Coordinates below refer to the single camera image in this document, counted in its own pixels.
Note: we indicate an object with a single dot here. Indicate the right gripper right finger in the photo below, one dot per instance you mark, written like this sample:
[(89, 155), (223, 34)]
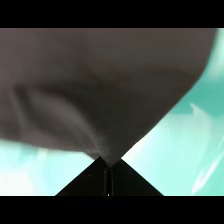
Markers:
[(128, 181)]

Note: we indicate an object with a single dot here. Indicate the grey garment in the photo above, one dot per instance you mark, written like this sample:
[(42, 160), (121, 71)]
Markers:
[(100, 86)]

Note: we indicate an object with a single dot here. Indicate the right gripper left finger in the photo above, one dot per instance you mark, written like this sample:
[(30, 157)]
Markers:
[(90, 181)]

